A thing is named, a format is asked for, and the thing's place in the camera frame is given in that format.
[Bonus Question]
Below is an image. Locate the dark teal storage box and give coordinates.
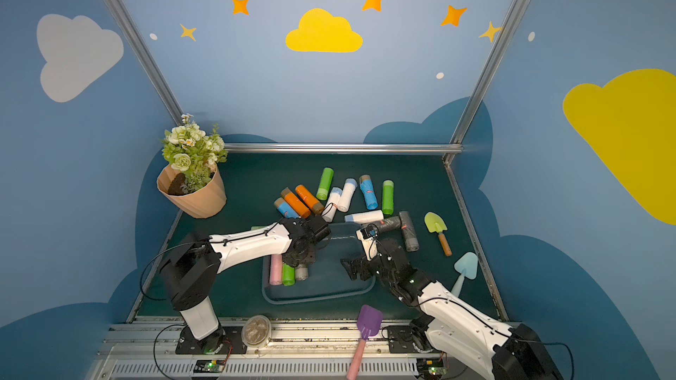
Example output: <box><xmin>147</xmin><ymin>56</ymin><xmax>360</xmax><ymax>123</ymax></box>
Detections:
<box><xmin>262</xmin><ymin>223</ymin><xmax>376</xmax><ymax>305</ymax></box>

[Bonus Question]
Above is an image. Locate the grey trash bag roll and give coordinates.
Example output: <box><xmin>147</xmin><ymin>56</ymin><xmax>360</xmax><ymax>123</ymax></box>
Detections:
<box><xmin>373</xmin><ymin>216</ymin><xmax>401</xmax><ymax>234</ymax></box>
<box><xmin>399</xmin><ymin>211</ymin><xmax>420</xmax><ymax>253</ymax></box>
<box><xmin>295</xmin><ymin>264</ymin><xmax>309</xmax><ymax>281</ymax></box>

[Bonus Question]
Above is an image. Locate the pink trash bag roll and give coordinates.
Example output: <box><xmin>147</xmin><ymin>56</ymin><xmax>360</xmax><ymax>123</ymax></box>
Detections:
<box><xmin>269</xmin><ymin>254</ymin><xmax>283</xmax><ymax>286</ymax></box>

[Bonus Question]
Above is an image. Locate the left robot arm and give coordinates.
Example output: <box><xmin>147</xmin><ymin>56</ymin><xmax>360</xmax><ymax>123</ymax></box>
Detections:
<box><xmin>158</xmin><ymin>216</ymin><xmax>330</xmax><ymax>341</ymax></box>

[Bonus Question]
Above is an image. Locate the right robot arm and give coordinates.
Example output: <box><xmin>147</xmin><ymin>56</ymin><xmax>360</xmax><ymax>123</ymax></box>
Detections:
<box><xmin>341</xmin><ymin>239</ymin><xmax>563</xmax><ymax>379</ymax></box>

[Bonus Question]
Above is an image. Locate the orange trash bag roll left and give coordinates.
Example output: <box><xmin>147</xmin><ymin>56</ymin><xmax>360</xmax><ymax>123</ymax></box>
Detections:
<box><xmin>281</xmin><ymin>188</ymin><xmax>312</xmax><ymax>218</ymax></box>

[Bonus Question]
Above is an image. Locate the orange trash bag roll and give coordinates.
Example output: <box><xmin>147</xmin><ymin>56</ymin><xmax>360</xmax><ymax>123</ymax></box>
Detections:
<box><xmin>281</xmin><ymin>188</ymin><xmax>312</xmax><ymax>218</ymax></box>
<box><xmin>295</xmin><ymin>185</ymin><xmax>325</xmax><ymax>215</ymax></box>

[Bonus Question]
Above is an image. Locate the blue trash bag roll left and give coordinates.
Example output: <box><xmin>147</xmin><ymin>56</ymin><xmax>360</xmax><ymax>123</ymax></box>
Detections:
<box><xmin>274</xmin><ymin>198</ymin><xmax>300</xmax><ymax>218</ymax></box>

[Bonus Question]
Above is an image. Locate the blue trash bag roll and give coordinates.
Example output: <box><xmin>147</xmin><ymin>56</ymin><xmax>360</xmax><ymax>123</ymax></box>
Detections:
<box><xmin>359</xmin><ymin>174</ymin><xmax>378</xmax><ymax>210</ymax></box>
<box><xmin>274</xmin><ymin>198</ymin><xmax>300</xmax><ymax>218</ymax></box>

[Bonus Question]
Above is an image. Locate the white trash bag roll left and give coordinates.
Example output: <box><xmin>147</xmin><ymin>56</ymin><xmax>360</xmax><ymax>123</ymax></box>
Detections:
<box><xmin>321</xmin><ymin>188</ymin><xmax>343</xmax><ymax>223</ymax></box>

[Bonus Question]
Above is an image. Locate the white trash bag roll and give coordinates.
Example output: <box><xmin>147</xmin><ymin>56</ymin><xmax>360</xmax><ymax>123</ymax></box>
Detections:
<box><xmin>321</xmin><ymin>188</ymin><xmax>343</xmax><ymax>223</ymax></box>
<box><xmin>337</xmin><ymin>179</ymin><xmax>357</xmax><ymax>213</ymax></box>

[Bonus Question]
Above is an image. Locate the orange trash bag roll right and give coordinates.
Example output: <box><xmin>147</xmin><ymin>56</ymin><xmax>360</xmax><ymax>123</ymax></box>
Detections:
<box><xmin>295</xmin><ymin>185</ymin><xmax>325</xmax><ymax>215</ymax></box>

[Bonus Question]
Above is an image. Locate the white roll lying flat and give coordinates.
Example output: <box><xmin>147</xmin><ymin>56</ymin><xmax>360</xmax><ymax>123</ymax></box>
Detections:
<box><xmin>344</xmin><ymin>209</ymin><xmax>385</xmax><ymax>224</ymax></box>

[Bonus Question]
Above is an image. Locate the white trash bag roll right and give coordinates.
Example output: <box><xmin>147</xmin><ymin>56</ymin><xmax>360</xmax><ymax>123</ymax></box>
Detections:
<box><xmin>337</xmin><ymin>179</ymin><xmax>357</xmax><ymax>213</ymax></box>

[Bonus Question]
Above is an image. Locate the blue trash bag roll right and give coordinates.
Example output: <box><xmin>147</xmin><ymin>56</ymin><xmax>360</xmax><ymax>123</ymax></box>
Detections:
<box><xmin>359</xmin><ymin>174</ymin><xmax>378</xmax><ymax>210</ymax></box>

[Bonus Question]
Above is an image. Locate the purple toy shovel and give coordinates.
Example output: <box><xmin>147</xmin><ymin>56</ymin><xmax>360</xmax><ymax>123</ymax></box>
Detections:
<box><xmin>346</xmin><ymin>304</ymin><xmax>384</xmax><ymax>380</ymax></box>

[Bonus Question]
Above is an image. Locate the green toy trowel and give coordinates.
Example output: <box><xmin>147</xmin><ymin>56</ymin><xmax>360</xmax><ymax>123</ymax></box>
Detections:
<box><xmin>424</xmin><ymin>212</ymin><xmax>452</xmax><ymax>257</ymax></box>

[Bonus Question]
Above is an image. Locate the light blue toy spade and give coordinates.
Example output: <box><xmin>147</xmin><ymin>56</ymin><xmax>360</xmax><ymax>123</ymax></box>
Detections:
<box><xmin>451</xmin><ymin>252</ymin><xmax>478</xmax><ymax>297</ymax></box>

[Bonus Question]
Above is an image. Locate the clear plastic lidded cup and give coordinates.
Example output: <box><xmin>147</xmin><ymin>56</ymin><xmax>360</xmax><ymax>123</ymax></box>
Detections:
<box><xmin>241</xmin><ymin>315</ymin><xmax>272</xmax><ymax>348</ymax></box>

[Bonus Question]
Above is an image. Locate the right controller board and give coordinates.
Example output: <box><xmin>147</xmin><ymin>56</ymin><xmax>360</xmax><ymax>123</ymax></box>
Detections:
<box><xmin>415</xmin><ymin>359</ymin><xmax>448</xmax><ymax>380</ymax></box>

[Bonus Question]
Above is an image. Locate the controller board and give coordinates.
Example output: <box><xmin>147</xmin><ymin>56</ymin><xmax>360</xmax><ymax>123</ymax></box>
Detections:
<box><xmin>415</xmin><ymin>359</ymin><xmax>448</xmax><ymax>380</ymax></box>
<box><xmin>193</xmin><ymin>360</ymin><xmax>226</xmax><ymax>375</ymax></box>

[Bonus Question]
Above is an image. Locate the flower pot with plant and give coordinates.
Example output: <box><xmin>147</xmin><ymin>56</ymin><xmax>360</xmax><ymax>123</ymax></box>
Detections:
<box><xmin>157</xmin><ymin>114</ymin><xmax>228</xmax><ymax>219</ymax></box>

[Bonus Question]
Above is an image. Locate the left controller board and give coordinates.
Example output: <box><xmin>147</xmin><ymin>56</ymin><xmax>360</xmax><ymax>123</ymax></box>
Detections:
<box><xmin>193</xmin><ymin>360</ymin><xmax>226</xmax><ymax>375</ymax></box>

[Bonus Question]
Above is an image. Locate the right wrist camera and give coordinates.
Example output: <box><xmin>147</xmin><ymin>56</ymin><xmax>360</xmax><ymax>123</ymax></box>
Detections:
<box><xmin>356</xmin><ymin>223</ymin><xmax>380</xmax><ymax>260</ymax></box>

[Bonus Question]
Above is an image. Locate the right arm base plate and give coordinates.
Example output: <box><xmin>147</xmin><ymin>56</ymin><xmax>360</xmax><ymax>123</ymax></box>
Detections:
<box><xmin>385</xmin><ymin>325</ymin><xmax>435</xmax><ymax>354</ymax></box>

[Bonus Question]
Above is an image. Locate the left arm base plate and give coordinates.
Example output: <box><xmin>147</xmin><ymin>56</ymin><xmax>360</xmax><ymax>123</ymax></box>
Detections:
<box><xmin>175</xmin><ymin>325</ymin><xmax>248</xmax><ymax>355</ymax></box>

